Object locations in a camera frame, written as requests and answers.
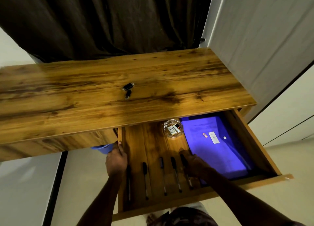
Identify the wooden desk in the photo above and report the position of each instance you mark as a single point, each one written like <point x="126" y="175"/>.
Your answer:
<point x="122" y="103"/>

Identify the person's left thumb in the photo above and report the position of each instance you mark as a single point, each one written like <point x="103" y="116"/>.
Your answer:
<point x="119" y="145"/>

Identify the black and white battery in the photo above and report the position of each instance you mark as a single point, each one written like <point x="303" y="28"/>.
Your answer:
<point x="177" y="128"/>

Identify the clear glass ashtray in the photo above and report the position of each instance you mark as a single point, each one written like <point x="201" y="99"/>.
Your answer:
<point x="166" y="125"/>

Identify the person's foot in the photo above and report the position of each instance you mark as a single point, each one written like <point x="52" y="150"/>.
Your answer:
<point x="151" y="219"/>

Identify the person's left forearm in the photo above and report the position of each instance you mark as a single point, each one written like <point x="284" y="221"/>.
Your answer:
<point x="103" y="203"/>

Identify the wooden desk drawer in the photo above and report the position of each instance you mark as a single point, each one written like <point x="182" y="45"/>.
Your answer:
<point x="149" y="145"/>

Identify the person's left hand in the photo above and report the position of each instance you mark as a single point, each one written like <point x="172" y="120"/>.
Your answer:
<point x="116" y="162"/>

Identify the black pen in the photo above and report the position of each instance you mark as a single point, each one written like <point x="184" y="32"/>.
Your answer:
<point x="145" y="179"/>
<point x="190" y="183"/>
<point x="163" y="174"/>
<point x="129" y="186"/>
<point x="176" y="174"/>

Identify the person's right forearm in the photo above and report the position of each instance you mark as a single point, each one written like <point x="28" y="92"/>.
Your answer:
<point x="245" y="201"/>

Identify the blue document folder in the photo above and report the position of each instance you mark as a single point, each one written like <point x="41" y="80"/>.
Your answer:
<point x="215" y="149"/>

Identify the dark brown curtain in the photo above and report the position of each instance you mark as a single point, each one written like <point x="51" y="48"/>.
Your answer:
<point x="103" y="19"/>

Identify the blue cloth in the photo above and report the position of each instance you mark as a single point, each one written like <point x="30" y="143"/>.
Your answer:
<point x="100" y="149"/>

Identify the person's patterned shorts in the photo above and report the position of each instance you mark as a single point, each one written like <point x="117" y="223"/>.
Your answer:
<point x="189" y="216"/>

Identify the person's right fingers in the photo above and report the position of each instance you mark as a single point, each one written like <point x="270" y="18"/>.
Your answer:
<point x="186" y="157"/>

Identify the person's right hand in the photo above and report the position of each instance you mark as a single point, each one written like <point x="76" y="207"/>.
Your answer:
<point x="197" y="168"/>

